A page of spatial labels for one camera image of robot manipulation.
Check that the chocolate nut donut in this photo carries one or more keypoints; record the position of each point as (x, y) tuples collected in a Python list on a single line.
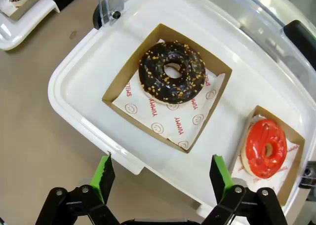
[(153, 86)]

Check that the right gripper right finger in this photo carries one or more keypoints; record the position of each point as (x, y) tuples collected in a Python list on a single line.
[(222, 200)]

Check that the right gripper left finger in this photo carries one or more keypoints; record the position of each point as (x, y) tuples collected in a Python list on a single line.
[(98, 200)]

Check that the white display tray base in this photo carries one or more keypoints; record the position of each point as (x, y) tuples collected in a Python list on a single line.
[(86, 86), (14, 35)]

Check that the red glazed donut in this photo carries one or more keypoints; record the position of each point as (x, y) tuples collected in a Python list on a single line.
[(256, 146)]

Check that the chocolate donut right tray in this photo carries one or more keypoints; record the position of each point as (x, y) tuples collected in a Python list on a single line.
[(128, 67)]

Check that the white printed paper liner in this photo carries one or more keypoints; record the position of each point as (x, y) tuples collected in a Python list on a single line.
[(168, 121), (291, 156), (7, 9)]

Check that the chocolate sprinkle donut left tray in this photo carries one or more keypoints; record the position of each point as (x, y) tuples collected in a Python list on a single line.
[(27, 9)]

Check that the black lid hinge knob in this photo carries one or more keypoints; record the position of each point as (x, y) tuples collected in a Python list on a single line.
[(96, 17), (308, 175)]

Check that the clear display case lid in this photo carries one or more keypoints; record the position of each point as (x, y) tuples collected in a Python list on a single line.
[(247, 12)]

